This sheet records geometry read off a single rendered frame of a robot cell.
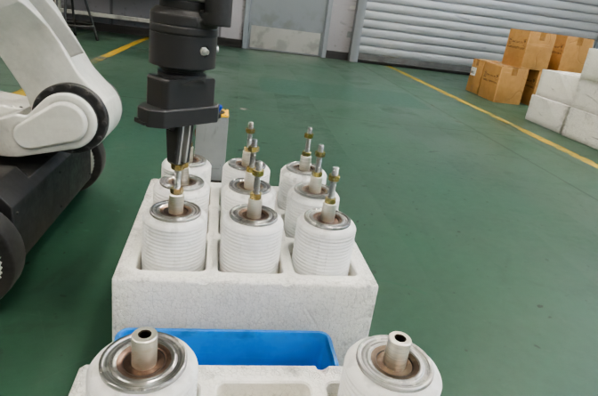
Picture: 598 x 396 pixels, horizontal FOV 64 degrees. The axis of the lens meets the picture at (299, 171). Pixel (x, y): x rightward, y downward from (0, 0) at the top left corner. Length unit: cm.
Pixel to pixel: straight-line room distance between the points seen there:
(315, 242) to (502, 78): 372
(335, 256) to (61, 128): 58
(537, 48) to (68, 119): 391
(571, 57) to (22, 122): 423
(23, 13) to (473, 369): 103
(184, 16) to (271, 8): 518
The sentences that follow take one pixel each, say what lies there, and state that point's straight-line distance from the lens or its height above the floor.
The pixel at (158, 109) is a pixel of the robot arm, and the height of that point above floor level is 42.
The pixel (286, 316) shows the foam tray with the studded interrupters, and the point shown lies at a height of 12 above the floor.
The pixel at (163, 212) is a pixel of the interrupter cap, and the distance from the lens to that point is 74.
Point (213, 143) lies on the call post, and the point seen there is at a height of 25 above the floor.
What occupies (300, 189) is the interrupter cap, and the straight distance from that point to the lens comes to 86.
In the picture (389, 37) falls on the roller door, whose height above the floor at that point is 32.
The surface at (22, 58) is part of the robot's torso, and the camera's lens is 107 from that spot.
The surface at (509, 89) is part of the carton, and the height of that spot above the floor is 12.
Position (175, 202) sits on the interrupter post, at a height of 27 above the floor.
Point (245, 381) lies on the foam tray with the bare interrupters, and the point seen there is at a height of 18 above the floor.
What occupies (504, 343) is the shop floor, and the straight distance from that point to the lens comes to 106.
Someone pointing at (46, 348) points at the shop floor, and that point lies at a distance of 91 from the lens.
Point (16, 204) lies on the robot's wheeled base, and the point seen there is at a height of 18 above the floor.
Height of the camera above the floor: 57
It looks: 19 degrees down
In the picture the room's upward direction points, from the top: 8 degrees clockwise
